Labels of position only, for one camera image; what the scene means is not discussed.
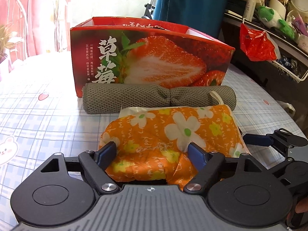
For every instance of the plaid tablecloth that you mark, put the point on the plaid tablecloth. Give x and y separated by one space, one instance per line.
41 115

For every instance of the white spray bottle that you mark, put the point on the white spray bottle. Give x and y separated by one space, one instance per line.
249 10

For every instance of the red plastic bag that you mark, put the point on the red plastic bag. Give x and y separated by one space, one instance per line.
257 45

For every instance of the orange floral pouch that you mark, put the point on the orange floral pouch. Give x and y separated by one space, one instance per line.
152 144

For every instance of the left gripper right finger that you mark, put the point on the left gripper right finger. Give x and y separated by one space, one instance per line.
208 166

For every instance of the dark teal curtain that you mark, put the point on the dark teal curtain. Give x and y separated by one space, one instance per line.
203 15

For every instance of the white brush holder cup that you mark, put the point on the white brush holder cup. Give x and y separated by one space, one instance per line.
278 7

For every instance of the person's right hand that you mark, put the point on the person's right hand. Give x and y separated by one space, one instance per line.
302 206

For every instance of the green white plush toy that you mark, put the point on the green white plush toy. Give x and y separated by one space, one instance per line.
272 19

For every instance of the red strawberry cardboard box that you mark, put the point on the red strawberry cardboard box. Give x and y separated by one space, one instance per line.
135 51

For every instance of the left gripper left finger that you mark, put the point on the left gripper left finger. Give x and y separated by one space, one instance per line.
94 164

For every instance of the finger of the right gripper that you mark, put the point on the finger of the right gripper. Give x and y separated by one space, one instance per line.
282 173
281 140

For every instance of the pink printed backdrop curtain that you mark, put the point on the pink printed backdrop curtain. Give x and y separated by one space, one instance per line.
32 27

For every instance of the grey knitted towel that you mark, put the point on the grey knitted towel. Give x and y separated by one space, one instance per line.
111 98

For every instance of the dark cluttered shelf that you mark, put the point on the dark cluttered shelf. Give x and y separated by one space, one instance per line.
273 61

